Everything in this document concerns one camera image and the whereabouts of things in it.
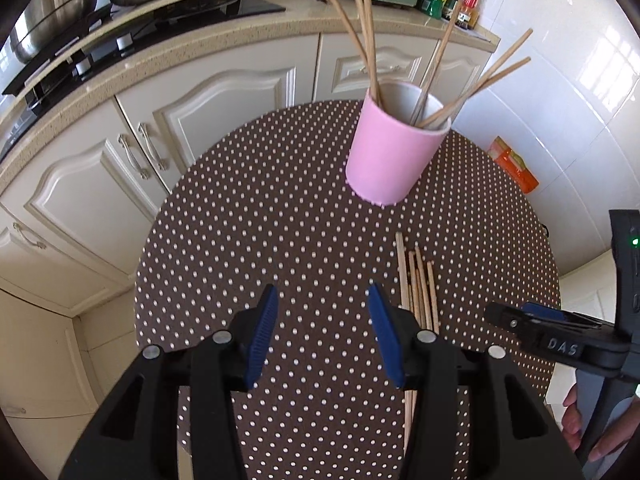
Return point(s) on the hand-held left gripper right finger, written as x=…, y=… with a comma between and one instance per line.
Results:
x=387, y=335

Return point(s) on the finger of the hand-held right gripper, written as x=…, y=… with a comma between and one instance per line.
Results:
x=505, y=317
x=545, y=312

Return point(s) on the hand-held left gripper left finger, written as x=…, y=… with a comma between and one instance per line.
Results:
x=260, y=335

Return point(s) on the pile of wooden chopsticks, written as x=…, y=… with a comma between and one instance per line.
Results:
x=422, y=305

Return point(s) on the pink cup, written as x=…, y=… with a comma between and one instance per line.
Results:
x=390, y=160

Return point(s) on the bunch of chopsticks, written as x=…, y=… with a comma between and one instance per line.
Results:
x=376, y=92

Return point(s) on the person's right hand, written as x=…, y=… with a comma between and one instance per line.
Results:
x=572, y=420

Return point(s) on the white panelled door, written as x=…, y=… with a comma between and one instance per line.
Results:
x=585, y=285

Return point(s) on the brown dotted tablecloth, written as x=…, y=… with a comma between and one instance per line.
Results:
x=275, y=210

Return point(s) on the orange carton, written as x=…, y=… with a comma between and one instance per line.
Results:
x=515, y=170

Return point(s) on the white base cabinet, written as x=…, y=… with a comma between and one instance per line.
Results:
x=210, y=105

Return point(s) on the red label sauce bottle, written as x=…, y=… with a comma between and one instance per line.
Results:
x=472, y=0

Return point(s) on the beige kitchen countertop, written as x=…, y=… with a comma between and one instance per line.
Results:
x=300, y=20

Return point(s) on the silver stove knob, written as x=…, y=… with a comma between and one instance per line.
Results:
x=124, y=42
x=82, y=65

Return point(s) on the black glass gas stove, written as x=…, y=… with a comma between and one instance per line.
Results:
x=250, y=5

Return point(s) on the steel stockpot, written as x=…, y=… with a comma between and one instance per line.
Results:
x=50, y=10

